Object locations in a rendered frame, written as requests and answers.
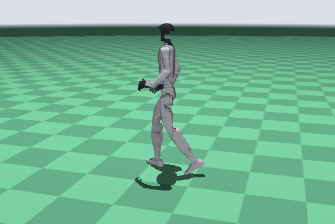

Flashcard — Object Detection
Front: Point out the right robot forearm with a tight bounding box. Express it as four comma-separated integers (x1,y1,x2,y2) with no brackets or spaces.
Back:
170,72,179,85

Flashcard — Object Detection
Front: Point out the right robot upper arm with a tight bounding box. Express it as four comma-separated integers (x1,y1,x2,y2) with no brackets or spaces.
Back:
174,56,181,74

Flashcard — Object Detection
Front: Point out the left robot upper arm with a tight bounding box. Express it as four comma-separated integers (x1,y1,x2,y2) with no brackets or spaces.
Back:
160,47,171,78

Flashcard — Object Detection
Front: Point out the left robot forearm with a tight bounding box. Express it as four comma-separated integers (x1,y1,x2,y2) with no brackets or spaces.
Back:
145,70,169,89

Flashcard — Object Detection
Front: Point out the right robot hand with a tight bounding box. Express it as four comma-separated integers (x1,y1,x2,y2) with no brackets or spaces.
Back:
149,84,163,94

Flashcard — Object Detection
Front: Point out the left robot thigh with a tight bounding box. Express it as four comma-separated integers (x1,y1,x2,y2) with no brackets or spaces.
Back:
160,93,182,138

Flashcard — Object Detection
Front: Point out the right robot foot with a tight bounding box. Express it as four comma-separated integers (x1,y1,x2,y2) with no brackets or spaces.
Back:
146,157,164,166

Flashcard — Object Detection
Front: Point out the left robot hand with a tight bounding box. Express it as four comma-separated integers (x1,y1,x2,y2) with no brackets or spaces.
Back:
138,79,150,91

